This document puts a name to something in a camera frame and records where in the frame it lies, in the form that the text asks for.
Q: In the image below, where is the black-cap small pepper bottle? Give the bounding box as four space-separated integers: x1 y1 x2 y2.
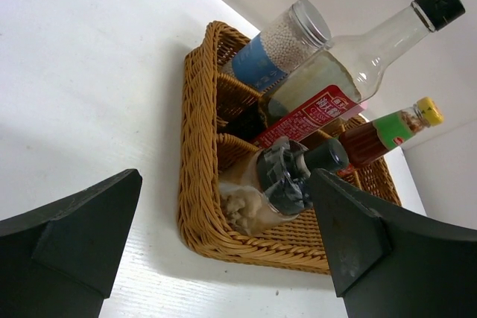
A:
218 136 349 236

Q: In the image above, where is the silver-lid jar with blue label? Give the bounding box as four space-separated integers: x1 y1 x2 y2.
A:
221 0 331 92

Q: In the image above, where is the pink-cap clear spice bottle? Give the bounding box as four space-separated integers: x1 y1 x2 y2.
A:
341 101 367 121

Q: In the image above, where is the green red sauce bottle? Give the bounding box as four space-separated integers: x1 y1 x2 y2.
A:
337 97 444 177

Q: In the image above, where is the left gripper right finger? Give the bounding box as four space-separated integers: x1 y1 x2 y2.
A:
310 169 476 317

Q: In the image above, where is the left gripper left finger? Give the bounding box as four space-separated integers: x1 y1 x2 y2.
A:
1 169 142 317

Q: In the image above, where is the tall dark vinegar bottle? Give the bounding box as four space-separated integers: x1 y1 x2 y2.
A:
223 0 467 150

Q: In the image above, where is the brown wicker divided basket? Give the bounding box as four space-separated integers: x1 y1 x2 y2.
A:
176 20 403 275

